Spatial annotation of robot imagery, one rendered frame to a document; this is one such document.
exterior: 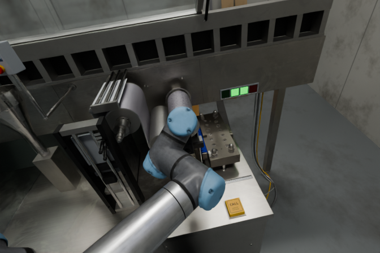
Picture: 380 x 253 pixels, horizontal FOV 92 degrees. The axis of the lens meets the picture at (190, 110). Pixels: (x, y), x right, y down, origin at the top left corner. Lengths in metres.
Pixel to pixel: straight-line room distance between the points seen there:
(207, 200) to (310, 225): 1.73
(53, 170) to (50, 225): 0.26
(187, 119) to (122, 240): 0.26
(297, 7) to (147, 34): 0.78
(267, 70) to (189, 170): 0.94
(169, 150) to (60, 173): 0.86
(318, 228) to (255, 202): 1.13
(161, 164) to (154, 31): 0.71
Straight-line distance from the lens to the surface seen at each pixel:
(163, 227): 0.38
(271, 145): 1.95
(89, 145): 0.80
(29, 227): 1.34
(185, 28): 1.01
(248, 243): 1.32
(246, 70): 1.17
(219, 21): 1.04
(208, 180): 0.39
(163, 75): 1.06
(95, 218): 1.15
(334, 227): 2.14
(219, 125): 1.17
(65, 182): 1.29
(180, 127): 0.45
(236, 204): 0.97
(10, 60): 0.86
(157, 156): 0.47
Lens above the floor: 1.78
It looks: 35 degrees down
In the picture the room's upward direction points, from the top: 9 degrees counter-clockwise
